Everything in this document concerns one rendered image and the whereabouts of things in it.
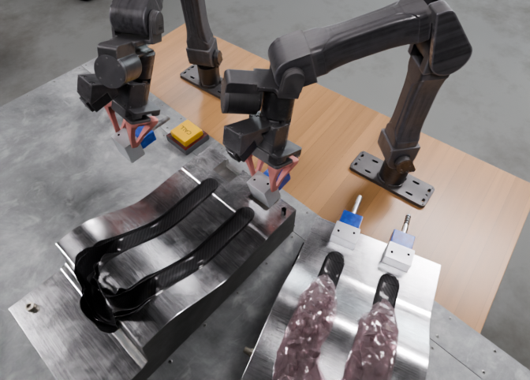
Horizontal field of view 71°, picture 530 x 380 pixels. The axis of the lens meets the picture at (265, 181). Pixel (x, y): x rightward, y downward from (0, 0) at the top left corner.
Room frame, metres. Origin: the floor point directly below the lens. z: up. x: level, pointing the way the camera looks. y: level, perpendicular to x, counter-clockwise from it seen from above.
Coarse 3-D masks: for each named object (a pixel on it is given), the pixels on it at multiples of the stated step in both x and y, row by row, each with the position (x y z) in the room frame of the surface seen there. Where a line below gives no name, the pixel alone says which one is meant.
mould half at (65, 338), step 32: (192, 160) 0.53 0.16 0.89; (160, 192) 0.45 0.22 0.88; (224, 192) 0.45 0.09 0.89; (96, 224) 0.35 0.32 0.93; (128, 224) 0.36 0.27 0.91; (192, 224) 0.37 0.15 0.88; (256, 224) 0.37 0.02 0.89; (288, 224) 0.39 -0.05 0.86; (64, 256) 0.29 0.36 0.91; (128, 256) 0.28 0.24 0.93; (160, 256) 0.29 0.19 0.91; (224, 256) 0.30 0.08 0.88; (256, 256) 0.32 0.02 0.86; (64, 288) 0.25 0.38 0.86; (192, 288) 0.23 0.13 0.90; (224, 288) 0.25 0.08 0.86; (32, 320) 0.19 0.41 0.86; (64, 320) 0.19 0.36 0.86; (128, 320) 0.17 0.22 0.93; (160, 320) 0.17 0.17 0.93; (192, 320) 0.19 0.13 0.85; (64, 352) 0.14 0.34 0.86; (96, 352) 0.14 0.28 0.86; (128, 352) 0.14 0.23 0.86; (160, 352) 0.14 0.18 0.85
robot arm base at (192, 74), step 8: (184, 72) 0.96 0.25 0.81; (192, 72) 0.96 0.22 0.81; (200, 72) 0.89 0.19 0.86; (208, 72) 0.88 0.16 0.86; (216, 72) 0.90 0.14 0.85; (192, 80) 0.92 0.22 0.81; (200, 80) 0.89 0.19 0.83; (208, 80) 0.88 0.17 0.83; (216, 80) 0.89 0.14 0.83; (200, 88) 0.89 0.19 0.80; (208, 88) 0.88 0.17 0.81; (216, 88) 0.88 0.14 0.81; (216, 96) 0.85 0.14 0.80
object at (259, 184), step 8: (256, 176) 0.45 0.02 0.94; (264, 176) 0.45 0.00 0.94; (288, 176) 0.46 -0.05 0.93; (248, 184) 0.44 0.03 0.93; (256, 184) 0.43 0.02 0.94; (264, 184) 0.43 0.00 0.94; (280, 184) 0.44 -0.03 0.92; (256, 192) 0.42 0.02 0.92; (264, 192) 0.41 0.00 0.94; (272, 192) 0.42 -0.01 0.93; (264, 200) 0.41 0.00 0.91; (272, 200) 0.42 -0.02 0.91
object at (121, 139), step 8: (160, 120) 0.61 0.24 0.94; (168, 120) 0.62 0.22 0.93; (112, 136) 0.55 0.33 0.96; (120, 136) 0.55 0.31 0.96; (128, 136) 0.55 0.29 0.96; (136, 136) 0.56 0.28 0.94; (152, 136) 0.57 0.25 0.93; (120, 144) 0.52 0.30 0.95; (128, 144) 0.52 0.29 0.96; (144, 144) 0.55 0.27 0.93; (120, 152) 0.54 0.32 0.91; (128, 152) 0.52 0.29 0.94; (136, 152) 0.53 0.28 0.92
